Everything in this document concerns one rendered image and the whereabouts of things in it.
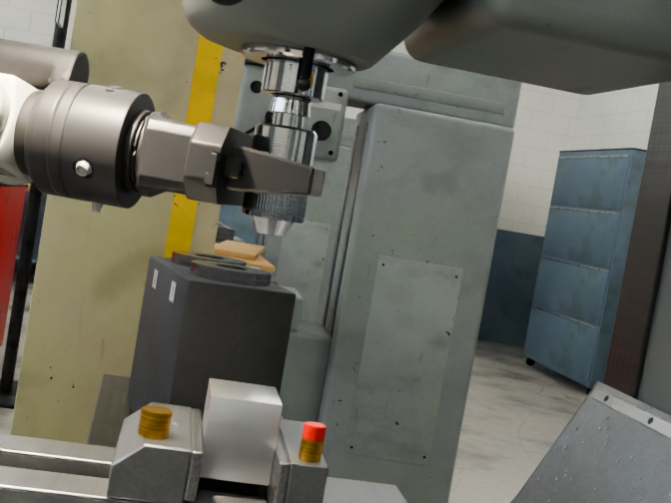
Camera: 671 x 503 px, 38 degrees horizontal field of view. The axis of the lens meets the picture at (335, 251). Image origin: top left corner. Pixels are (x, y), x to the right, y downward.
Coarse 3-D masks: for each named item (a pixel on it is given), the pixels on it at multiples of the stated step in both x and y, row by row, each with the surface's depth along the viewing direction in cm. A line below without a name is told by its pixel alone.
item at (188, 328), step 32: (160, 256) 119; (192, 256) 112; (224, 256) 119; (160, 288) 111; (192, 288) 99; (224, 288) 100; (256, 288) 102; (160, 320) 108; (192, 320) 99; (224, 320) 101; (256, 320) 102; (288, 320) 103; (160, 352) 106; (192, 352) 100; (224, 352) 101; (256, 352) 102; (160, 384) 104; (192, 384) 100
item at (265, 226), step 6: (252, 216) 71; (258, 222) 71; (264, 222) 70; (270, 222) 70; (276, 222) 70; (282, 222) 70; (288, 222) 71; (258, 228) 71; (264, 228) 71; (270, 228) 71; (276, 228) 71; (282, 228) 71; (288, 228) 71; (270, 234) 71; (276, 234) 71; (282, 234) 71
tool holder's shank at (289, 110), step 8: (280, 96) 70; (288, 96) 70; (296, 96) 70; (272, 104) 71; (280, 104) 70; (288, 104) 70; (296, 104) 70; (304, 104) 70; (272, 112) 72; (280, 112) 71; (288, 112) 70; (296, 112) 70; (304, 112) 70; (280, 120) 70; (288, 120) 70; (296, 120) 70; (304, 120) 71
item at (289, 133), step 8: (256, 128) 71; (264, 128) 70; (272, 128) 69; (280, 128) 69; (288, 128) 69; (296, 128) 69; (264, 136) 70; (272, 136) 69; (280, 136) 69; (288, 136) 69; (296, 136) 69; (304, 136) 70; (312, 136) 70; (312, 144) 70
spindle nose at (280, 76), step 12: (276, 60) 69; (288, 60) 69; (300, 60) 69; (264, 72) 71; (276, 72) 69; (288, 72) 69; (324, 72) 70; (264, 84) 70; (276, 84) 69; (288, 84) 69; (324, 84) 70; (300, 96) 70; (312, 96) 70; (324, 96) 71
